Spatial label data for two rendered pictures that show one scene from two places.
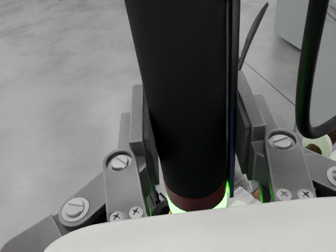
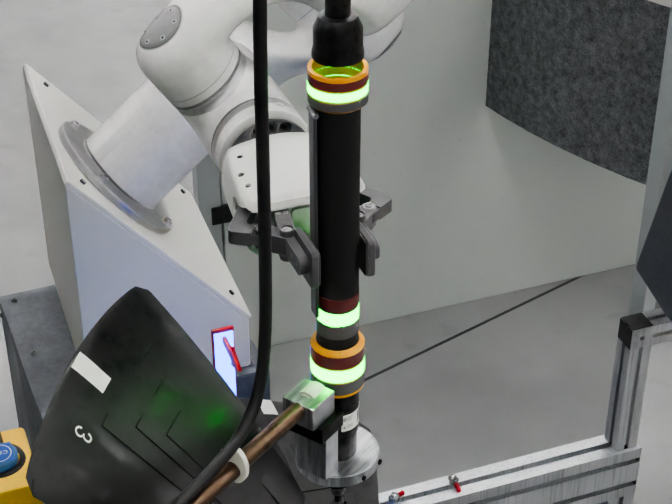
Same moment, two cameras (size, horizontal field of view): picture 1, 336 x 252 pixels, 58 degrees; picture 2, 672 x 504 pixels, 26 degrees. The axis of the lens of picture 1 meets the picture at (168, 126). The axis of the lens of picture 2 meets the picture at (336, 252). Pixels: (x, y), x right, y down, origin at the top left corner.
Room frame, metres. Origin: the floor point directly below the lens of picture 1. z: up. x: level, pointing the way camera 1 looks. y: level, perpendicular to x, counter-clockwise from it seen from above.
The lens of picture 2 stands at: (0.94, -0.39, 2.12)
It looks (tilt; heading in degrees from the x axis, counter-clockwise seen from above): 34 degrees down; 156
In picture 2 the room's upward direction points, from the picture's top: straight up
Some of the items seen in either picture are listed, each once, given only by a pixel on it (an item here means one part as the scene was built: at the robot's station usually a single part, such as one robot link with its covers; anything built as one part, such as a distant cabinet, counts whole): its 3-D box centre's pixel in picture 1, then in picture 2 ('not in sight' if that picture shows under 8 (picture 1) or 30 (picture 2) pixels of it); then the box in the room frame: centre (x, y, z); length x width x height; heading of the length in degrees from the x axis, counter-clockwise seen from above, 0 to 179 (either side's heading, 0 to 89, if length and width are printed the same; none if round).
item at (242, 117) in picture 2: not in sight; (266, 149); (-0.07, 0.00, 1.50); 0.09 x 0.03 x 0.08; 87
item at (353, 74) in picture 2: not in sight; (338, 84); (0.10, -0.01, 1.65); 0.04 x 0.04 x 0.03
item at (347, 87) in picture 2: not in sight; (338, 74); (0.10, -0.01, 1.66); 0.04 x 0.04 x 0.01
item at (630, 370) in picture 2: not in sight; (628, 383); (-0.22, 0.54, 0.96); 0.03 x 0.03 x 0.20; 86
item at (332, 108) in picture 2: not in sight; (338, 94); (0.10, -0.01, 1.64); 0.04 x 0.04 x 0.01
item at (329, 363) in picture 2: not in sight; (337, 347); (0.10, -0.01, 1.42); 0.04 x 0.04 x 0.01
